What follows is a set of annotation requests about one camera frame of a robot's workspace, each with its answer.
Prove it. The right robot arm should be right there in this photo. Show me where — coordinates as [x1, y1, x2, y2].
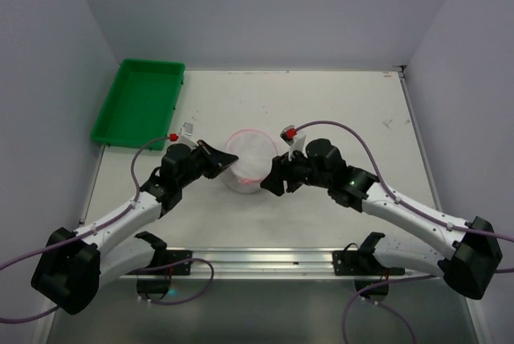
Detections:
[260, 139, 503, 300]

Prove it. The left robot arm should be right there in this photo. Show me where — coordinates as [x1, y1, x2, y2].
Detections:
[31, 141, 238, 315]

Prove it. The green plastic tray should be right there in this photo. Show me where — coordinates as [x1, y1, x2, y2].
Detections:
[91, 59, 186, 149]

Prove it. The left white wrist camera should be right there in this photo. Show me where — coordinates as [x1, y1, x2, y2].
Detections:
[167, 122, 198, 149]

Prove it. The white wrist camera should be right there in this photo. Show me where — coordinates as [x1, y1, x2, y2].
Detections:
[167, 122, 198, 149]
[280, 125, 306, 161]

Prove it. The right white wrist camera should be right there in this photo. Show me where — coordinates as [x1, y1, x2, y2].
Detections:
[280, 125, 306, 161]

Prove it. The aluminium front rail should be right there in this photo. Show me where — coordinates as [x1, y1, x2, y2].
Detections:
[121, 240, 443, 280]

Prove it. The aluminium rail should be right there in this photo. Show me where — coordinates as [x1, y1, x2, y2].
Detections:
[394, 65, 442, 211]
[121, 240, 443, 280]

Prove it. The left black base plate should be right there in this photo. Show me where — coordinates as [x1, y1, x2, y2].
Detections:
[133, 249, 193, 277]

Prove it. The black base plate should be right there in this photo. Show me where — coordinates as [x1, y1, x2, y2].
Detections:
[332, 239, 406, 276]
[133, 249, 193, 277]

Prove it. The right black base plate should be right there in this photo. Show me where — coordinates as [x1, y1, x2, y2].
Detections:
[332, 239, 406, 276]

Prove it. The aluminium right side rail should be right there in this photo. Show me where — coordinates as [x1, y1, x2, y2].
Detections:
[394, 65, 442, 211]

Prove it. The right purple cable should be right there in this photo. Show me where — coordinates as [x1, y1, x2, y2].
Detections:
[295, 120, 514, 344]

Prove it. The purple cable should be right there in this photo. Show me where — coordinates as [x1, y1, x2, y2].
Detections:
[295, 120, 514, 344]
[0, 134, 216, 325]

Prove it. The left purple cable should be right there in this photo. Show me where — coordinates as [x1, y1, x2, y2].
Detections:
[0, 134, 216, 325]

